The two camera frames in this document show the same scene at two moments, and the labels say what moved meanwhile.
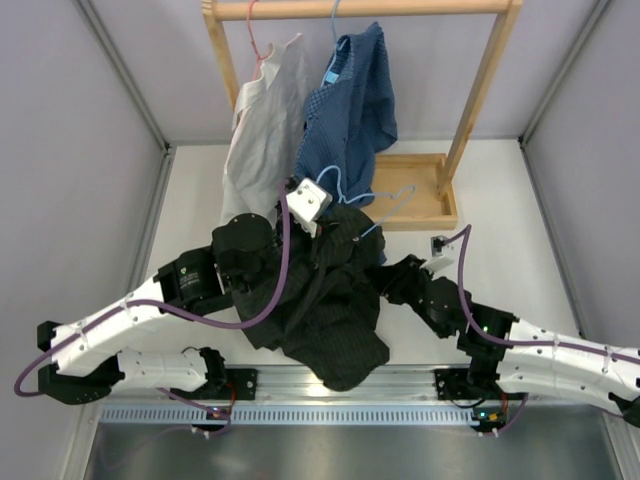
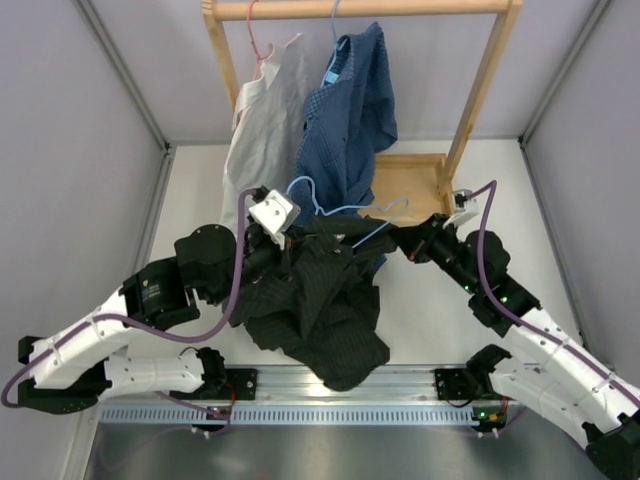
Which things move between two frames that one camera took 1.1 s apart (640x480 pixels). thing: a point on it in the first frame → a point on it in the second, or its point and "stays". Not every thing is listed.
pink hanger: [259, 58] stays
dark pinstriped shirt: [330, 317] stays
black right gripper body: [409, 284] → [437, 244]
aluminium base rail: [277, 383] stays
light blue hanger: [345, 201] → [322, 213]
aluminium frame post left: [167, 150] stays
